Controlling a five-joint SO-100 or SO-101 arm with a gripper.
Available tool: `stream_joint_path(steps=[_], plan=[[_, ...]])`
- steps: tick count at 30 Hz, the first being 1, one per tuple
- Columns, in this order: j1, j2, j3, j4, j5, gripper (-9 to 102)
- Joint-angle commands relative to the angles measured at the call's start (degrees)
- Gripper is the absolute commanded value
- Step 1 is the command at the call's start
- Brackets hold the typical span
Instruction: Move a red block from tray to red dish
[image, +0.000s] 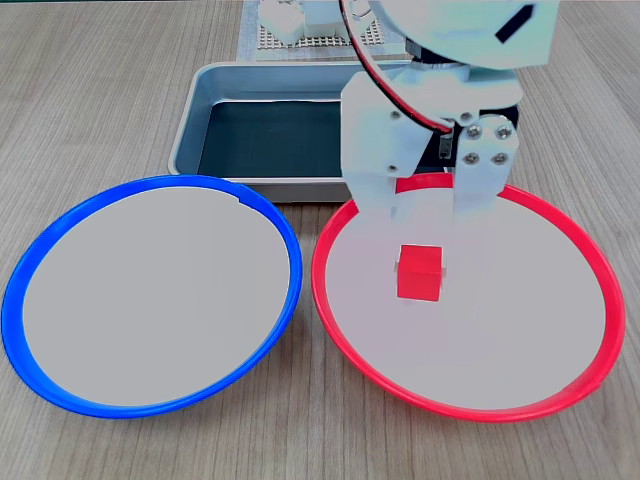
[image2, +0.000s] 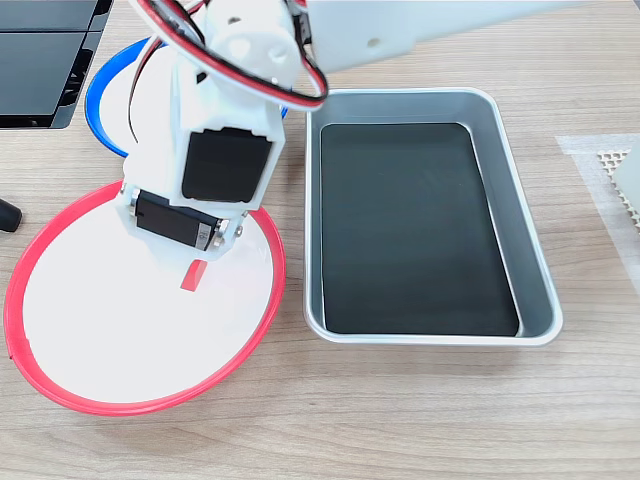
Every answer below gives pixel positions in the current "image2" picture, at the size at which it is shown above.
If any blue rimmed dish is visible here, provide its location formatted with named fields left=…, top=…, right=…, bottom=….
left=84, top=37, right=290, bottom=160

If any silver metal tray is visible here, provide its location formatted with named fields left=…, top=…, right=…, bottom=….
left=302, top=87, right=565, bottom=348

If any red block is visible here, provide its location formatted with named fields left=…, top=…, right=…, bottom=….
left=179, top=258, right=209, bottom=293

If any black tray liner mat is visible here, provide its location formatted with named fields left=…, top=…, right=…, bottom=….
left=319, top=122, right=521, bottom=338

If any black flat case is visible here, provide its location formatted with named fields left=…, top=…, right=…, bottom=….
left=0, top=0, right=115, bottom=131

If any white mesh mat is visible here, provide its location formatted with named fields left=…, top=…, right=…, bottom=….
left=596, top=148, right=640, bottom=235

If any red black white cable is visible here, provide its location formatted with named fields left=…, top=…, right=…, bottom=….
left=125, top=0, right=330, bottom=146

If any black rounded stand foot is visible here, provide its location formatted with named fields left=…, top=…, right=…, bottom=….
left=0, top=197, right=24, bottom=234

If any red rimmed dish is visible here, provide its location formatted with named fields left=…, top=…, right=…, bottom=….
left=3, top=179, right=288, bottom=417

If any grey base plate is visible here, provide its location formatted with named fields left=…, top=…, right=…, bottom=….
left=611, top=147, right=640, bottom=214

